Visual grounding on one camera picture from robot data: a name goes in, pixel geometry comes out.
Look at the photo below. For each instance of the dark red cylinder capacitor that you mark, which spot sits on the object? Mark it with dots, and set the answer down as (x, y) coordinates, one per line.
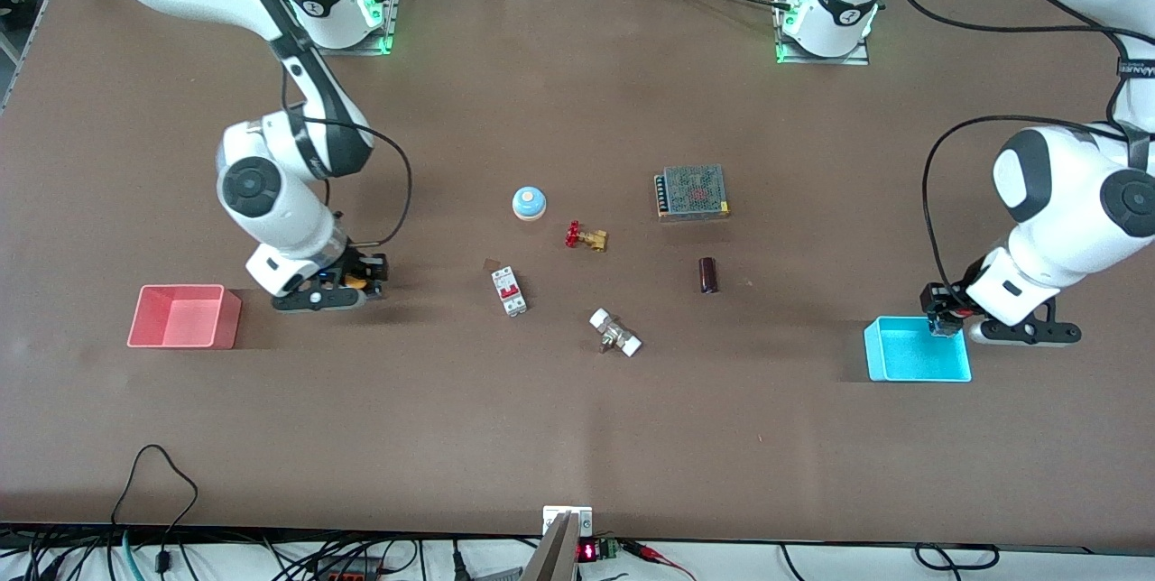
(708, 275)

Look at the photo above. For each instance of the grey metal bar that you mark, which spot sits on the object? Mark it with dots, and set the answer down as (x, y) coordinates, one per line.
(555, 558)

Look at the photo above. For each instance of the metal fitting white ends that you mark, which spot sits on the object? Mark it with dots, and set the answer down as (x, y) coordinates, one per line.
(615, 333)

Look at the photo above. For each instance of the red digit display module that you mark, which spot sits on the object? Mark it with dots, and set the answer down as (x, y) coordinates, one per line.
(588, 551)

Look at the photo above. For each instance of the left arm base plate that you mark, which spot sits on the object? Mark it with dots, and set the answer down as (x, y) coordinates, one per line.
(853, 59)

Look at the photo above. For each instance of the cyan plastic box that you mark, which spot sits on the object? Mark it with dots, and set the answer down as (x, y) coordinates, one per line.
(911, 355)

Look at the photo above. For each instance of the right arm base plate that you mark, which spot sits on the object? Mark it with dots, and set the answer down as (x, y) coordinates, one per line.
(361, 50)

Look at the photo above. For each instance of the yellow push button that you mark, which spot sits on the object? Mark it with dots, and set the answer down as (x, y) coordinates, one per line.
(355, 282)

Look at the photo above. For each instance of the red clip lead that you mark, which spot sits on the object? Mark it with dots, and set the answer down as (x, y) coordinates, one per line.
(654, 554)

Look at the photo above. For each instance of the blue and white bell button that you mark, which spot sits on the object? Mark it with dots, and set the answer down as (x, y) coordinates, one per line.
(529, 202)

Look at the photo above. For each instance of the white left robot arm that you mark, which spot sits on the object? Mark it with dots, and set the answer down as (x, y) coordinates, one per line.
(1074, 193)

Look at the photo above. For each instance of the pink plastic box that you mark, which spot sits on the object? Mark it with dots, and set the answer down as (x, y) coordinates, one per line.
(180, 319)

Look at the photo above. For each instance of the white mounting bracket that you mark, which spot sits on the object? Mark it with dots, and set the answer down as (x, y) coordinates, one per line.
(552, 516)

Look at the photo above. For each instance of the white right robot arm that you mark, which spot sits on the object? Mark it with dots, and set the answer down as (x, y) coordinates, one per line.
(289, 193)

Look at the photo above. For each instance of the metal mesh power supply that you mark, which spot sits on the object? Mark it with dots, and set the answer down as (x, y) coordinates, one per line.
(693, 193)

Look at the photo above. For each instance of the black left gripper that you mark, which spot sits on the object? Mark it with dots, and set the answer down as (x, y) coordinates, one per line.
(956, 295)

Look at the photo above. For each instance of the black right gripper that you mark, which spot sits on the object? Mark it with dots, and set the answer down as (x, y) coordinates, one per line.
(359, 263)

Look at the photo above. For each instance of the white red circuit breaker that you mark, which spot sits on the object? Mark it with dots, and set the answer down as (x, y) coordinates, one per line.
(510, 290)

